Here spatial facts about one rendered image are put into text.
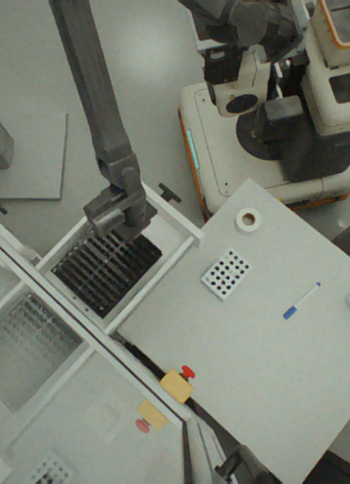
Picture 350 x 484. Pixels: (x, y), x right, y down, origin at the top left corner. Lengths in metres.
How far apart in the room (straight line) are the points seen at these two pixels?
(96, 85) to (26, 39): 1.91
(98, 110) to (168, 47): 1.75
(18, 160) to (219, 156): 0.97
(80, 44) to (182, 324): 0.75
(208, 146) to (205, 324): 0.92
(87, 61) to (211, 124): 1.23
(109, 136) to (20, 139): 1.52
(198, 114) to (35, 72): 0.97
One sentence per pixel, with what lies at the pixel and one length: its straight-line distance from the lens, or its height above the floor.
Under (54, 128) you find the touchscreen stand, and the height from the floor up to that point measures 0.03.
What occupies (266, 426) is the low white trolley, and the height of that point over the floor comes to 0.76.
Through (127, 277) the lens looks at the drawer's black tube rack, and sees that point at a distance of 1.11.
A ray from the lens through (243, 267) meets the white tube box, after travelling 1.23.
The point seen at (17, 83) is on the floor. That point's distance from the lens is 2.55.
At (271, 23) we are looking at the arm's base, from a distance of 1.02.
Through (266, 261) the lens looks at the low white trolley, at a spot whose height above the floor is 0.76.
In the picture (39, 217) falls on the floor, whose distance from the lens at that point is 2.19.
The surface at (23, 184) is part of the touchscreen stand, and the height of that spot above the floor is 0.04.
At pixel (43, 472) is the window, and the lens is 0.26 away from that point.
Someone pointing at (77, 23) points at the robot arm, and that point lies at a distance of 0.79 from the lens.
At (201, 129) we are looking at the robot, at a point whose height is 0.28.
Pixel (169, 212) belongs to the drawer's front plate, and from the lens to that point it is 1.12.
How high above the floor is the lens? 1.99
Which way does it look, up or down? 75 degrees down
